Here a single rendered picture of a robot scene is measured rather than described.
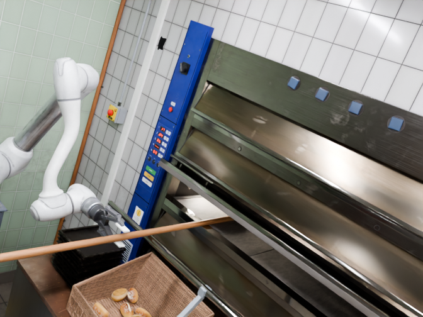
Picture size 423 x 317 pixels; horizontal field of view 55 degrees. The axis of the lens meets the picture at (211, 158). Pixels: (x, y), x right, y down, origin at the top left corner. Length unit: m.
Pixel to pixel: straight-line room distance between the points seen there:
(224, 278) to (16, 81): 1.63
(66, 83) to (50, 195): 0.49
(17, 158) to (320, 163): 1.47
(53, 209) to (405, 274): 1.45
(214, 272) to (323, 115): 0.97
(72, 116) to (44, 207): 0.42
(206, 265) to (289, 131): 0.83
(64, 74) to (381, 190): 1.39
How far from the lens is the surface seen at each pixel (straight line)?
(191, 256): 2.25
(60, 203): 1.92
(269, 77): 1.95
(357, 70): 1.77
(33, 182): 2.98
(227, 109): 2.07
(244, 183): 1.98
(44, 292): 2.43
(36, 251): 1.61
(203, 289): 1.72
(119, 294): 2.42
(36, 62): 2.67
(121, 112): 2.62
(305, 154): 1.81
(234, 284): 2.11
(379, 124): 1.70
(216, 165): 2.08
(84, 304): 2.19
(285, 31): 1.96
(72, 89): 1.89
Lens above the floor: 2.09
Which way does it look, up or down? 15 degrees down
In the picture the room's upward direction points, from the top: 21 degrees clockwise
